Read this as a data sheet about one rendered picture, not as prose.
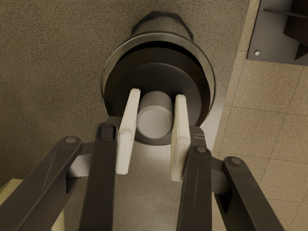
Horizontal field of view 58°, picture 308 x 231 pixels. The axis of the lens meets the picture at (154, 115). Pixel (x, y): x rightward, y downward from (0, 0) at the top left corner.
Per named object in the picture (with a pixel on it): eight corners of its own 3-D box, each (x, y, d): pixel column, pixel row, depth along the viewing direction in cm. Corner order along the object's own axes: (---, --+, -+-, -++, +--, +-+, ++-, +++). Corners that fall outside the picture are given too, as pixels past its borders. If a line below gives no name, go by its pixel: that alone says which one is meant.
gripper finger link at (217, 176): (189, 170, 14) (246, 178, 14) (185, 124, 19) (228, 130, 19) (184, 192, 15) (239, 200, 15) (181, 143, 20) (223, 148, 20)
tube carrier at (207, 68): (126, 71, 47) (98, 135, 28) (130, 3, 42) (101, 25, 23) (189, 79, 47) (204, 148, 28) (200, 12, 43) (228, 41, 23)
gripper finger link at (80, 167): (111, 183, 15) (56, 177, 15) (123, 135, 20) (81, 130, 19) (112, 161, 14) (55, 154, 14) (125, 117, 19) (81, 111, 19)
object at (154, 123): (106, 127, 28) (90, 167, 22) (112, 34, 24) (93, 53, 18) (196, 139, 28) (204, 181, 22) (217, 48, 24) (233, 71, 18)
